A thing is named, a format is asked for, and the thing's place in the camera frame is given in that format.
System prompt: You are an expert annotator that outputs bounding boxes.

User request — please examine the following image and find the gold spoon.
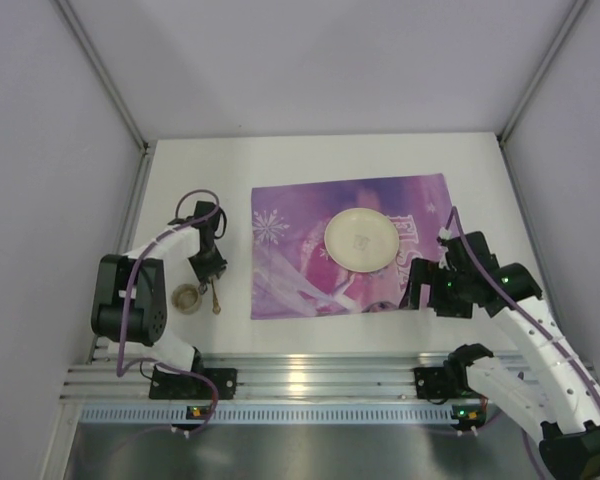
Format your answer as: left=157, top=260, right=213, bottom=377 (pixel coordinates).
left=210, top=280, right=221, bottom=315

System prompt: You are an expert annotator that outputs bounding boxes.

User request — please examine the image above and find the aluminium frame post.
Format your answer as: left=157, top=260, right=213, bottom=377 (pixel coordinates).
left=496, top=0, right=592, bottom=148
left=50, top=0, right=148, bottom=152

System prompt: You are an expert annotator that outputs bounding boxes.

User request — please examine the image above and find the aluminium mounting rail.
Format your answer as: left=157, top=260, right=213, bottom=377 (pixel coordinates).
left=60, top=353, right=447, bottom=403

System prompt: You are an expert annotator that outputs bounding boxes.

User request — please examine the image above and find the perforated cable tray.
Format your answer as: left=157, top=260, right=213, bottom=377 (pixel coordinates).
left=80, top=403, right=486, bottom=428

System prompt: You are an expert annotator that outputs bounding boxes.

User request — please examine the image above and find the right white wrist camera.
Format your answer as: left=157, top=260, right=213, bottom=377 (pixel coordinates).
left=437, top=227, right=452, bottom=247

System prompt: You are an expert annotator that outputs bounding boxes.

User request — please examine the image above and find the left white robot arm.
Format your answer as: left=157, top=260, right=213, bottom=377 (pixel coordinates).
left=91, top=201, right=227, bottom=377

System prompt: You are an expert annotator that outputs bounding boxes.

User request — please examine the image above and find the purple cable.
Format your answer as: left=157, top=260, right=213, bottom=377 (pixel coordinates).
left=429, top=205, right=600, bottom=480
left=115, top=188, right=226, bottom=441

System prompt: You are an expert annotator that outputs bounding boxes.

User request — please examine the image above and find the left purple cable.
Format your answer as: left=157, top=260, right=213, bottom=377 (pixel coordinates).
left=115, top=188, right=226, bottom=441

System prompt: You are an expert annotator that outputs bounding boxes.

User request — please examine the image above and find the right aluminium frame post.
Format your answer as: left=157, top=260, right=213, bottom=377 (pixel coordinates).
left=496, top=0, right=592, bottom=148

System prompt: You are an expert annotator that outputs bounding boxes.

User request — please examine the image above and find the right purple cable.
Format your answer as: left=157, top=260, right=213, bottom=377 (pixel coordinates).
left=429, top=205, right=600, bottom=480

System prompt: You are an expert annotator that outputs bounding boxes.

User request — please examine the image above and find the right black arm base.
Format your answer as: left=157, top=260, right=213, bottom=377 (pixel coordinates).
left=413, top=367, right=478, bottom=405

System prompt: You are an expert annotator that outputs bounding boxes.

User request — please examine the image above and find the purple printed placemat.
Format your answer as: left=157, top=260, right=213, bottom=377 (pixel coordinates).
left=251, top=173, right=452, bottom=320

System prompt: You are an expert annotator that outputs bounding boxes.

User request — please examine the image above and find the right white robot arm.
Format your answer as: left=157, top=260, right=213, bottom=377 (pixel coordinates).
left=399, top=229, right=600, bottom=479

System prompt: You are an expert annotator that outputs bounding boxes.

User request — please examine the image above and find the cream round plate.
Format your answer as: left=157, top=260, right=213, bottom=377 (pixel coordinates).
left=324, top=208, right=400, bottom=273

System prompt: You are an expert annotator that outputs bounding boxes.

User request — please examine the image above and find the left aluminium frame post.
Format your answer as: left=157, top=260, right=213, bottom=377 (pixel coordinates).
left=50, top=0, right=148, bottom=152

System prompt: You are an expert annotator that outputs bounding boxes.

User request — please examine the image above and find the speckled ceramic cup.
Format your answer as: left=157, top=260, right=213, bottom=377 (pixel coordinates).
left=171, top=284, right=201, bottom=315

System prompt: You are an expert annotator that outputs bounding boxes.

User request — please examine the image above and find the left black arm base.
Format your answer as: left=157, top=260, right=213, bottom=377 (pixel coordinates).
left=148, top=368, right=238, bottom=400

